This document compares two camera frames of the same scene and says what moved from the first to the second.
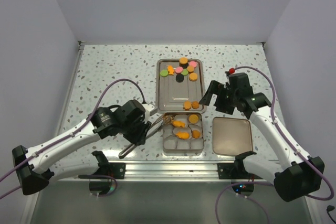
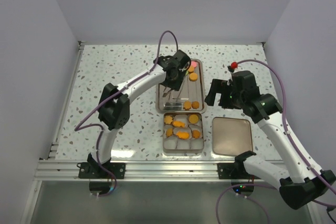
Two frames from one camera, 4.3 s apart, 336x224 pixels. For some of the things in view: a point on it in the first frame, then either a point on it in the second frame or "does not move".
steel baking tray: x=170 y=95 does not move
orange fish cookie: x=182 y=135 does not move
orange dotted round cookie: x=193 y=118 does not move
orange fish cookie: x=178 y=124 does not move
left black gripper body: x=134 y=132 -> x=176 y=83
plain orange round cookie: x=196 y=134 does not move
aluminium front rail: x=162 y=170 does not move
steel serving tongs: x=165 y=120 -> x=164 y=95
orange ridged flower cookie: x=168 y=119 -> x=169 y=131
